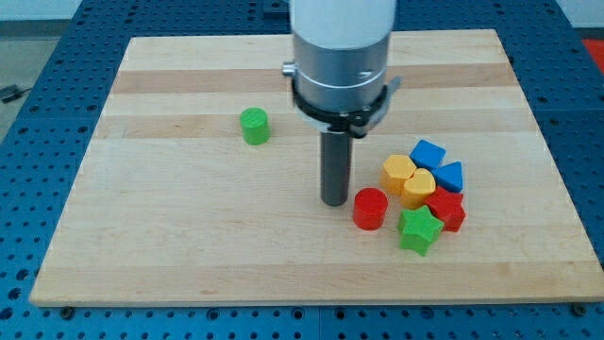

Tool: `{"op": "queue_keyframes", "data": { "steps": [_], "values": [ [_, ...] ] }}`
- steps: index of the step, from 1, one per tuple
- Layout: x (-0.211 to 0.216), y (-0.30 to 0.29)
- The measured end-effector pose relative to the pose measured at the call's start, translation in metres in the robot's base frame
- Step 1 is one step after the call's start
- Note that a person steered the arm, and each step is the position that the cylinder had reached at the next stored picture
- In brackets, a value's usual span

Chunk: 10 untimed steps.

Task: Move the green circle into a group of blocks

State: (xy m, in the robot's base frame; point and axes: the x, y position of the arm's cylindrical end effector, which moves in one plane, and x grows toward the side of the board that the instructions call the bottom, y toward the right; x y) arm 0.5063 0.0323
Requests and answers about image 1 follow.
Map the yellow hexagon block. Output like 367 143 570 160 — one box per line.
379 154 417 196

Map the blue cube block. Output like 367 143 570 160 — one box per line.
410 140 446 170

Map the yellow heart block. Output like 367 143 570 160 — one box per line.
400 168 436 210

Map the red cylinder block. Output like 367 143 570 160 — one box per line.
353 187 389 230

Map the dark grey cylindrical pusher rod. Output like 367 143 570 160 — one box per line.
320 132 353 207

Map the black clamp ring with lever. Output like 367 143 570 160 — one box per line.
290 75 403 140

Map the blue triangle block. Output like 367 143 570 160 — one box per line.
431 161 463 193

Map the green cylinder block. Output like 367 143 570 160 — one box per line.
240 108 271 145

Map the light wooden board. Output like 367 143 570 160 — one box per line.
30 29 603 307

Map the green star block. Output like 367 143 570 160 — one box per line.
397 205 445 257

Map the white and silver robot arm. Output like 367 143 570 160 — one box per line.
289 0 396 112

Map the red star block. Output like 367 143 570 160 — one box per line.
425 186 466 232

